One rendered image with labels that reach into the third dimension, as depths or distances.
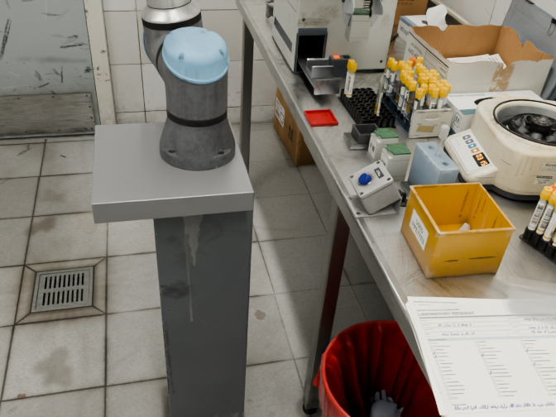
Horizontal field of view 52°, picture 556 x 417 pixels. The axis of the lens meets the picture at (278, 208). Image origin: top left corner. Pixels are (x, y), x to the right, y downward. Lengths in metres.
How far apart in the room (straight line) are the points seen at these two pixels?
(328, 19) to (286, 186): 1.24
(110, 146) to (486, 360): 0.79
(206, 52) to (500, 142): 0.60
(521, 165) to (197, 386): 0.93
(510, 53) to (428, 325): 1.00
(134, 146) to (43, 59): 1.78
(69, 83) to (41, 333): 1.33
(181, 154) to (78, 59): 1.86
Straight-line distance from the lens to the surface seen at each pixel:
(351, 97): 1.48
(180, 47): 1.06
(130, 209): 1.05
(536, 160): 1.21
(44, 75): 2.98
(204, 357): 1.46
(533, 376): 0.90
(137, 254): 2.32
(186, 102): 1.07
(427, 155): 1.13
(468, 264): 1.01
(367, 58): 1.68
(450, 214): 1.10
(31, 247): 2.45
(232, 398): 1.62
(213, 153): 1.11
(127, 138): 1.23
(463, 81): 1.48
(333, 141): 1.32
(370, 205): 1.09
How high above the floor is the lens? 1.53
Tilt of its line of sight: 37 degrees down
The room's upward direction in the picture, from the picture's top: 5 degrees clockwise
